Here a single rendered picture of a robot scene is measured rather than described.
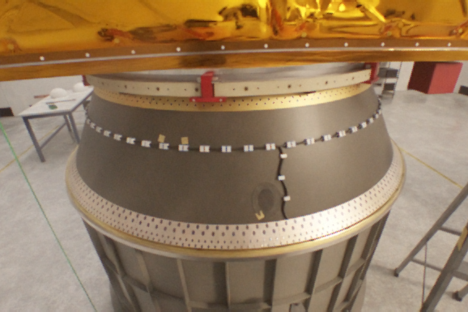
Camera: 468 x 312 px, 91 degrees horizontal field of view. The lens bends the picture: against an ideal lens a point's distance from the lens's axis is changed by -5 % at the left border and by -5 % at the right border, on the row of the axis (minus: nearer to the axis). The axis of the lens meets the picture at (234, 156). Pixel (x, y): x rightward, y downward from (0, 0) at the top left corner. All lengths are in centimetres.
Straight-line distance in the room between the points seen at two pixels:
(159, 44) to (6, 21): 46
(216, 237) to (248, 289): 33
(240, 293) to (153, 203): 54
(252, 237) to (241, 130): 39
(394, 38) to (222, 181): 86
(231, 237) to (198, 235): 12
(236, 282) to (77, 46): 106
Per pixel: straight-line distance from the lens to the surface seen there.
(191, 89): 89
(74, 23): 97
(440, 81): 145
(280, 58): 98
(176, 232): 98
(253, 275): 111
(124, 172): 110
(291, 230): 97
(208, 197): 92
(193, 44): 93
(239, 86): 87
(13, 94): 794
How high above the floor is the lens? 189
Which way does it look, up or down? 29 degrees down
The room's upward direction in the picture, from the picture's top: 2 degrees counter-clockwise
